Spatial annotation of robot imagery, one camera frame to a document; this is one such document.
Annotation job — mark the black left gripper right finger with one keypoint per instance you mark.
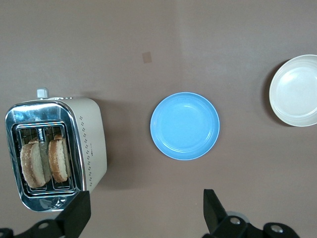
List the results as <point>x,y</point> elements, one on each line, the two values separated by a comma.
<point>215,215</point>

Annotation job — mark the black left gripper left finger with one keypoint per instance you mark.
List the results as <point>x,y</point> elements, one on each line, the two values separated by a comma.
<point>71,215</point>

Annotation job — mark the toasted bread slice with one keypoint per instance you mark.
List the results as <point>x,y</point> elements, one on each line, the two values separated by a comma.
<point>32,163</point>
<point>58,158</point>

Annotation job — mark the blue plate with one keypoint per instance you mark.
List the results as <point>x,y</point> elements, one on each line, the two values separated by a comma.
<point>184,126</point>

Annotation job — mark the beige plate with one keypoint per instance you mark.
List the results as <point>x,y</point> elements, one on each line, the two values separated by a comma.
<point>294,91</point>

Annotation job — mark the beige and chrome toaster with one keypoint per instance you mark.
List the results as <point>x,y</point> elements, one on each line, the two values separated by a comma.
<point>92,129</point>

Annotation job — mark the brown tape patch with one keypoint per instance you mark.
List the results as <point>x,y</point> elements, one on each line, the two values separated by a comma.
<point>147,57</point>

